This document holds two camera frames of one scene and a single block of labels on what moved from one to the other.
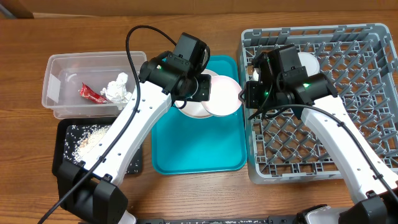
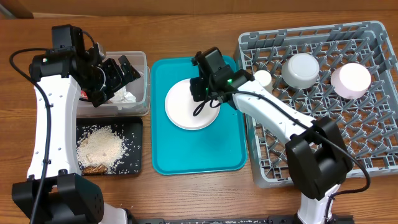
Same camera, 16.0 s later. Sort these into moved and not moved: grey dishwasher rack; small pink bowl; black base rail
Moved: small pink bowl
Not moved: grey dishwasher rack; black base rail
